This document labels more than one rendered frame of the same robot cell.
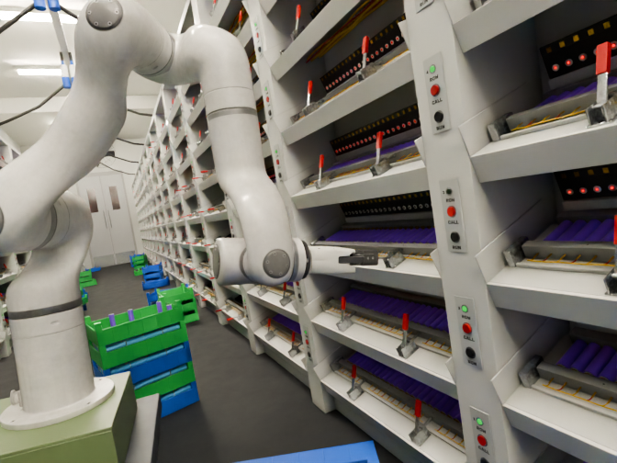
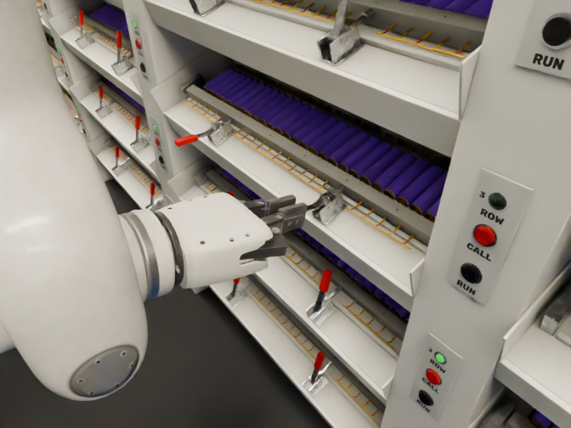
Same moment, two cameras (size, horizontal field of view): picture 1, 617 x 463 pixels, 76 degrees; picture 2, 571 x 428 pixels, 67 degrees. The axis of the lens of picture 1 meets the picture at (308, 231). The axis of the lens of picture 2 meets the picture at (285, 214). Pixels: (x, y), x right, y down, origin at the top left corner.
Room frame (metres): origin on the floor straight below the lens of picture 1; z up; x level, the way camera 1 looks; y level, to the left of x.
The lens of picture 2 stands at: (0.43, -0.02, 0.85)
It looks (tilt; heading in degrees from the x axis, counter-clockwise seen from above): 37 degrees down; 347
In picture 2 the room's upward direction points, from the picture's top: straight up
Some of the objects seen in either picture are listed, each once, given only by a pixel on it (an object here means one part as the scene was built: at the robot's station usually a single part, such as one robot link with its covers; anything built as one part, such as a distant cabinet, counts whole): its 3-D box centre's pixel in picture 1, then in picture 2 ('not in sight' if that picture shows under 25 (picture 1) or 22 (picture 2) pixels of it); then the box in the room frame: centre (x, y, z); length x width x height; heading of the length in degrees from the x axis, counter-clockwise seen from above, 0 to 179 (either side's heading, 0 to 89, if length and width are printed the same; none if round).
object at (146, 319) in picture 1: (134, 318); not in sight; (1.47, 0.70, 0.36); 0.30 x 0.20 x 0.08; 129
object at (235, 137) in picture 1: (251, 197); (20, 179); (0.69, 0.09, 0.71); 0.16 x 0.09 x 0.30; 26
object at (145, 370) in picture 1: (142, 359); not in sight; (1.47, 0.70, 0.20); 0.30 x 0.20 x 0.08; 129
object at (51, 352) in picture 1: (54, 356); not in sight; (0.76, 0.53, 0.47); 0.19 x 0.19 x 0.18
